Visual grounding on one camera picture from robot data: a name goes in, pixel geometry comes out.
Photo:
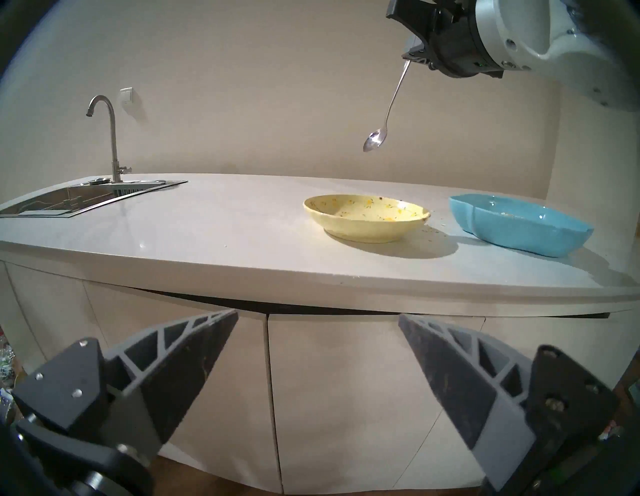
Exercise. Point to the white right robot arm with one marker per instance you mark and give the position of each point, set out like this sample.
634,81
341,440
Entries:
530,25

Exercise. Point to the curved steel faucet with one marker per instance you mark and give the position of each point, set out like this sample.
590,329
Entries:
114,145

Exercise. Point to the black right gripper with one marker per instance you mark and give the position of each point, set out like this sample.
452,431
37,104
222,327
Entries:
460,45

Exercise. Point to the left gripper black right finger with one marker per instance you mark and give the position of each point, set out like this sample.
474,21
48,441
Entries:
490,400

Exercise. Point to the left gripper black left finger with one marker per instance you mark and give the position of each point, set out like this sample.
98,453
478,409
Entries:
150,380

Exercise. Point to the metal spoon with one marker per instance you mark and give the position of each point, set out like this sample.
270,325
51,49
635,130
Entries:
375,140

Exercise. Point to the blue flower-shaped bowl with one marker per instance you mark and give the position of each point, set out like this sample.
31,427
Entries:
515,235

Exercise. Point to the white counter cabinet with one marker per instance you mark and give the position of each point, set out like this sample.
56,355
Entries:
340,390

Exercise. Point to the stainless steel sink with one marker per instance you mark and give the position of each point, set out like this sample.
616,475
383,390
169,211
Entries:
75,197

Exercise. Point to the yellow speckled bowl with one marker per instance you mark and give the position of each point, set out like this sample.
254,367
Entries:
365,220

